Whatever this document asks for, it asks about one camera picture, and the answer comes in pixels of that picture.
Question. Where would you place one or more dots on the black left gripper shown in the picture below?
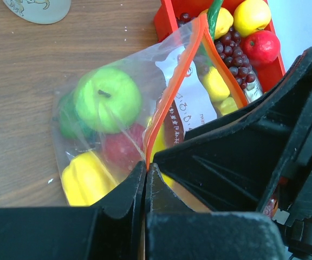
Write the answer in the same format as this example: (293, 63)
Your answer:
(264, 150)

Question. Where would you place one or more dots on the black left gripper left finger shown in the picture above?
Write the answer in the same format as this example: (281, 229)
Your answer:
(109, 229)

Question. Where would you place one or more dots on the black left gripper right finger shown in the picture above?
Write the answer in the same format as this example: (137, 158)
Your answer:
(174, 231)

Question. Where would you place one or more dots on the yellow bell pepper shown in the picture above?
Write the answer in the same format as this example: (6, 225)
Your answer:
(86, 180)

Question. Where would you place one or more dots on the red pomegranate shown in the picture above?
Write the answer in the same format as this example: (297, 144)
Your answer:
(123, 150)

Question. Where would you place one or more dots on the green bell pepper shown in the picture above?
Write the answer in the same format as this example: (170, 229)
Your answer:
(71, 125)

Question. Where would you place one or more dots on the clear orange-trimmed zip bag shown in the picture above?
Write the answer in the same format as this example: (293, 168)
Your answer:
(174, 101)

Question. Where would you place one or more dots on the green apple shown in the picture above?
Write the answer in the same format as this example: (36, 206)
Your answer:
(107, 100)

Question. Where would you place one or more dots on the green chili pepper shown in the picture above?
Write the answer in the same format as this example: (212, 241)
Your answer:
(212, 16)

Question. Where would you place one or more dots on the yellow banana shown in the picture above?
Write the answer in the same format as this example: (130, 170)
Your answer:
(219, 93)

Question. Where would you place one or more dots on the silver toy fish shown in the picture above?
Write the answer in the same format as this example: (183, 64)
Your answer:
(254, 90)

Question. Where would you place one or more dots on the red apple in tray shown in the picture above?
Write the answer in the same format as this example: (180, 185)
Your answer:
(262, 48)

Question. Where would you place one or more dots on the purple grape bunch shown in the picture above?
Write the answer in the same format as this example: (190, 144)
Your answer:
(231, 54)

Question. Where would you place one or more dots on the yellow orange fruit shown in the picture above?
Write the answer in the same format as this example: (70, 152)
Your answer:
(251, 16)

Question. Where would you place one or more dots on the yellow lemon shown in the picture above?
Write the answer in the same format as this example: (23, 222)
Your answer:
(224, 22)

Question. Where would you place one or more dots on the green-lined floral mug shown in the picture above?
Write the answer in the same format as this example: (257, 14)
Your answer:
(39, 11)

